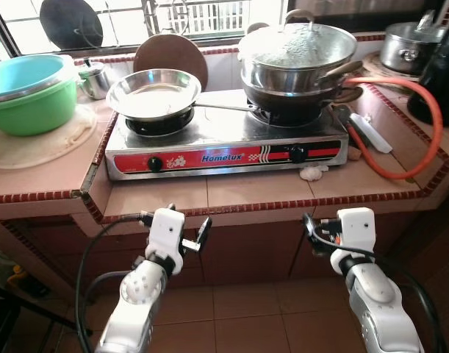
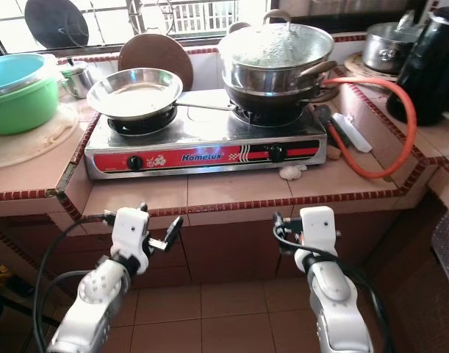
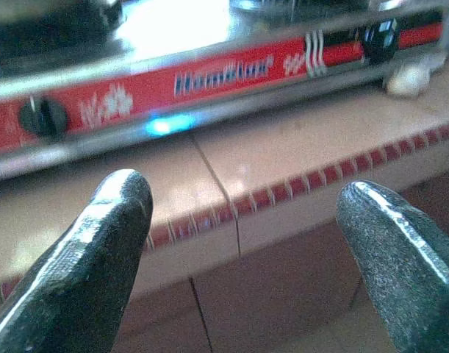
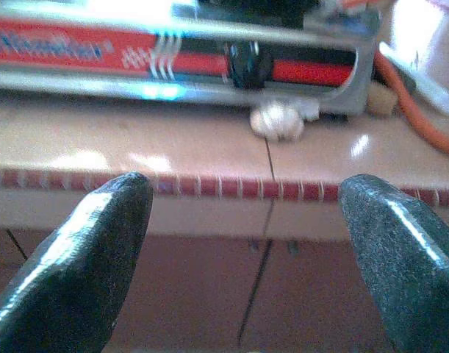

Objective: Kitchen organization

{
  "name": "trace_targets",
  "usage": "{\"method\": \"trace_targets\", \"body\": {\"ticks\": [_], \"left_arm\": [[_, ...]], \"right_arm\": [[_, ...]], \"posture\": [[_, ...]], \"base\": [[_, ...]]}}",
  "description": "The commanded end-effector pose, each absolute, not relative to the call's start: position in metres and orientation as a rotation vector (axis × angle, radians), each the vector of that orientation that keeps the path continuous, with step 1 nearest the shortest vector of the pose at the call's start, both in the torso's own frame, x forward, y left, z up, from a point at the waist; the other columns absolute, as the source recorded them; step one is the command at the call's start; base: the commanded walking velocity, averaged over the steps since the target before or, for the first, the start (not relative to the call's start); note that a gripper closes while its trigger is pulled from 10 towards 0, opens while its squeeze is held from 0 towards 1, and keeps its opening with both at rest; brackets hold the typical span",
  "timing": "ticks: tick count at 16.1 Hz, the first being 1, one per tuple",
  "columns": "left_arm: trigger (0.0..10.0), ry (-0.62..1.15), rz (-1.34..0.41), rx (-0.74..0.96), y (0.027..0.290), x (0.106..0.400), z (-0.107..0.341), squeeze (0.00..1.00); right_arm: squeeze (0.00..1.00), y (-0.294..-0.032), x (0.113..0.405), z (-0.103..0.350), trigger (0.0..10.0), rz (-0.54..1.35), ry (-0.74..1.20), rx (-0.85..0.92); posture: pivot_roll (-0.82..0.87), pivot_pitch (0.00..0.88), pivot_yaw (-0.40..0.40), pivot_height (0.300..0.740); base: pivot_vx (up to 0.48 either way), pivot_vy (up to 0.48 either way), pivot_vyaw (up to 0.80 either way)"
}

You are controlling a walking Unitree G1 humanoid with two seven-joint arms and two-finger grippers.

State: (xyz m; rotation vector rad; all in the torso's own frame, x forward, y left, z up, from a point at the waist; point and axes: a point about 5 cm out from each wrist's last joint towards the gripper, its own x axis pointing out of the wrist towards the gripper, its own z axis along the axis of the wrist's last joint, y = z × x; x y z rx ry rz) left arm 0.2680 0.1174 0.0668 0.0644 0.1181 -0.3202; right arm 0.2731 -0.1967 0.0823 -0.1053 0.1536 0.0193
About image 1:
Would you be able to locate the steel two-burner gas stove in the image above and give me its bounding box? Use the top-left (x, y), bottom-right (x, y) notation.
top-left (104, 103), bottom-right (350, 182)

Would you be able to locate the shallow steel frying pan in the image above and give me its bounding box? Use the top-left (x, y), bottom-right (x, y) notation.
top-left (107, 68), bottom-right (258, 122)

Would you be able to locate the small steel lidded cup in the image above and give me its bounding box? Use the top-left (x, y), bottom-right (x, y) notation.
top-left (79, 59), bottom-right (113, 101)

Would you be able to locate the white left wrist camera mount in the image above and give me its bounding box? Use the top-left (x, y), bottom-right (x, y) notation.
top-left (146, 207), bottom-right (187, 274)

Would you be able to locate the white garlic bulb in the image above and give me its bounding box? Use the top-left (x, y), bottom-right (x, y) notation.
top-left (299, 163), bottom-right (329, 182)

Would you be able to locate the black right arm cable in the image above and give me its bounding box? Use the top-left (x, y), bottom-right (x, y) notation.
top-left (312, 232), bottom-right (439, 353)

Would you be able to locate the black kettle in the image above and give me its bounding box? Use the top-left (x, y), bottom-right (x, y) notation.
top-left (408, 15), bottom-right (449, 127)

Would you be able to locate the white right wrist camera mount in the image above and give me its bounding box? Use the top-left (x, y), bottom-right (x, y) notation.
top-left (334, 207), bottom-right (378, 257)

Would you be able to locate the white and black stove lighter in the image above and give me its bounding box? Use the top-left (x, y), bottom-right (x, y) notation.
top-left (334, 105), bottom-right (394, 155)

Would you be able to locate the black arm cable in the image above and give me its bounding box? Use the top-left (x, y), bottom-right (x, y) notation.
top-left (312, 232), bottom-right (439, 353)
top-left (75, 210), bottom-right (155, 346)

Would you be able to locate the round brown wooden board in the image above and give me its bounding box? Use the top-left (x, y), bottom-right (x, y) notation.
top-left (133, 34), bottom-right (209, 93)

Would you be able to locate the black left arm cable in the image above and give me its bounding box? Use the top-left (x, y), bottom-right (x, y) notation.
top-left (75, 210), bottom-right (155, 346)

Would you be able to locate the black wok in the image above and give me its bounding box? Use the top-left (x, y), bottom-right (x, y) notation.
top-left (243, 82), bottom-right (366, 124)

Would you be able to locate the large steel pot with lid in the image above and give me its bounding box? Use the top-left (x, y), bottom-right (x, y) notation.
top-left (237, 9), bottom-right (359, 73)

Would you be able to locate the steel pan with wooden handle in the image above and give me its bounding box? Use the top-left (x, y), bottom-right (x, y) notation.
top-left (241, 60), bottom-right (364, 96)

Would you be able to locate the green plastic basin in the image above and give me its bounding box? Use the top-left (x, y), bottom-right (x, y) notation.
top-left (0, 57), bottom-right (82, 137)

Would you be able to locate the orange gas hose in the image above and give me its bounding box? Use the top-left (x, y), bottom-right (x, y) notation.
top-left (345, 76), bottom-right (444, 181)

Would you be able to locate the small steel pot with lid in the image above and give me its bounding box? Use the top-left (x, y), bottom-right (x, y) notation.
top-left (380, 11), bottom-right (442, 74)

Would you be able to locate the light blue plastic basin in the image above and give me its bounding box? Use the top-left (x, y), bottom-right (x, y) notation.
top-left (0, 54), bottom-right (76, 104)

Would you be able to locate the round black pan lid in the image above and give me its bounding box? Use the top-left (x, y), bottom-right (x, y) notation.
top-left (39, 0), bottom-right (104, 51)

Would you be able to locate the yellow gas valve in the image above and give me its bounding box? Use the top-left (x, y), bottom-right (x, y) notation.
top-left (10, 266), bottom-right (28, 288)

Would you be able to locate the round white mat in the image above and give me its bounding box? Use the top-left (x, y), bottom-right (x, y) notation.
top-left (0, 103), bottom-right (98, 171)

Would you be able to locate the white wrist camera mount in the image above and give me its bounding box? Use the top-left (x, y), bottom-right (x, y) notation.
top-left (334, 207), bottom-right (378, 257)
top-left (146, 207), bottom-right (187, 274)

